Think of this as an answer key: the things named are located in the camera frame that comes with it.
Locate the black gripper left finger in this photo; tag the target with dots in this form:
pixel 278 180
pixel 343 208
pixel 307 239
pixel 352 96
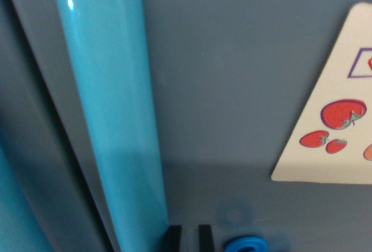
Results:
pixel 172 240

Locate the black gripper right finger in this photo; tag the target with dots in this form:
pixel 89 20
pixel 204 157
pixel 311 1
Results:
pixel 206 239

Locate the grey toy refrigerator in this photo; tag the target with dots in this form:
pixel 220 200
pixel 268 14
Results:
pixel 226 75

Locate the blue empty clip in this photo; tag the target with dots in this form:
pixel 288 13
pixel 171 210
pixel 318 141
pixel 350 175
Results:
pixel 245 245

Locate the cream shopping list card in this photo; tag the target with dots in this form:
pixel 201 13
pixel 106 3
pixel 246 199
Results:
pixel 334 89

